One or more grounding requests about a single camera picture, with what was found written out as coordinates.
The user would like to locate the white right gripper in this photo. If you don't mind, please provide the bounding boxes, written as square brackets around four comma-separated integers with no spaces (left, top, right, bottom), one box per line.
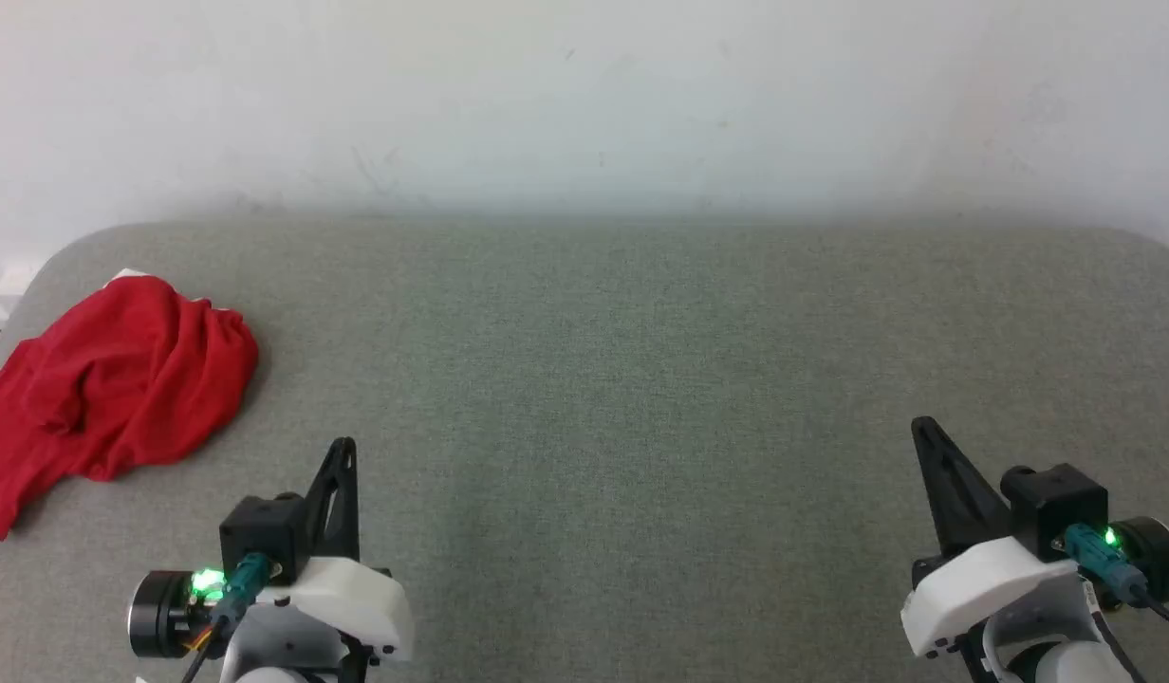
[901,416,1080,658]

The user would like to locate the small white box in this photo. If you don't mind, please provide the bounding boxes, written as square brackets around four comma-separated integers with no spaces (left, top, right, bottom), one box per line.
[0,254,46,325]

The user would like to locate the red shorts with white trim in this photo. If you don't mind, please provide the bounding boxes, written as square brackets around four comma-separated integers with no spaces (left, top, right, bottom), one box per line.
[0,270,260,542]

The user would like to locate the right cable with teal plug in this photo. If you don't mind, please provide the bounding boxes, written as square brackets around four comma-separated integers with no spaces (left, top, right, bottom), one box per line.
[1062,524,1169,637]

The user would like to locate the grey fabric sofa cushion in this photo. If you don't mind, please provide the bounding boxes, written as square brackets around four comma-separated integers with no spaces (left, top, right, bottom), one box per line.
[0,218,1169,683]

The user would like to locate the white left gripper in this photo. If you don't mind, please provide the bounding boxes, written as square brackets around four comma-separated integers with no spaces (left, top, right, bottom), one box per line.
[252,437,416,666]

